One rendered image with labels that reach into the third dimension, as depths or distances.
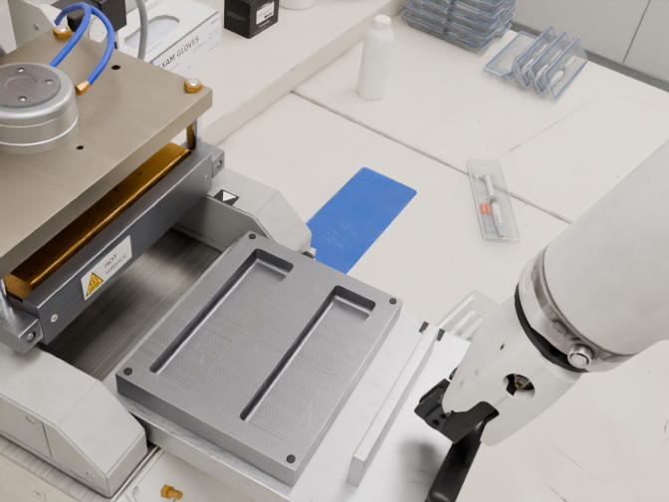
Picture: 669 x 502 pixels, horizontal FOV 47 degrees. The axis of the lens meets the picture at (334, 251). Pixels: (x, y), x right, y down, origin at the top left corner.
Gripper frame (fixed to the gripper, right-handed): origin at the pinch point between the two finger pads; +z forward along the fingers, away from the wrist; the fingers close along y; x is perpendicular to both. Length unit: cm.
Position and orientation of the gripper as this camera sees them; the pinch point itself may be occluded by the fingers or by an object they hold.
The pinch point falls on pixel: (444, 406)
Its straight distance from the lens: 62.4
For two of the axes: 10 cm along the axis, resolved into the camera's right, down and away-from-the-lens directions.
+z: -4.1, 5.3, 7.5
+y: 4.6, -5.9, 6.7
